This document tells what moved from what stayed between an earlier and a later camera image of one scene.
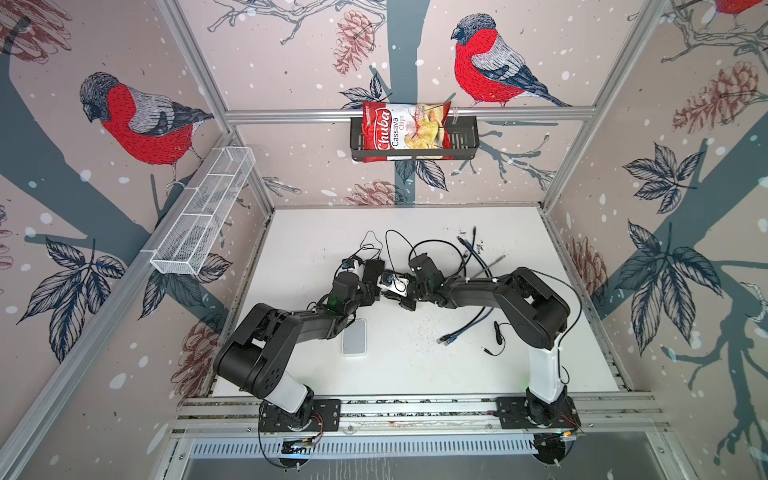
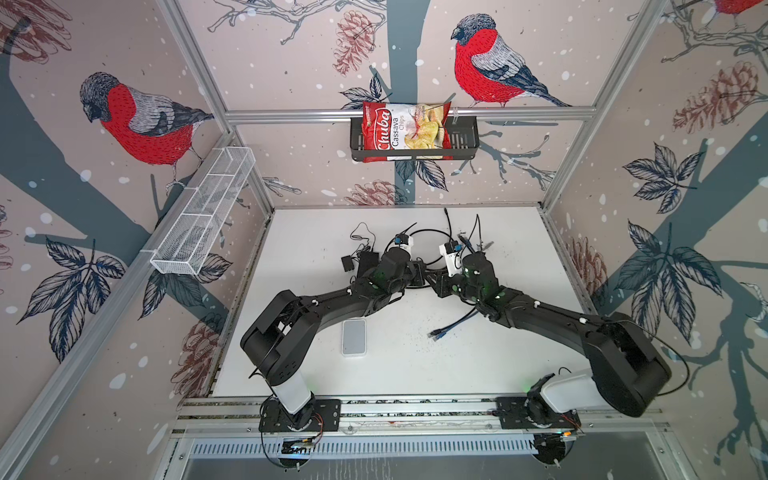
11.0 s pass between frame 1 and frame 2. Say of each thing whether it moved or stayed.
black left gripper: moved
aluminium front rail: stayed
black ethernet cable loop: moved
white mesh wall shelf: stayed
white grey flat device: stayed
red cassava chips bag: stayed
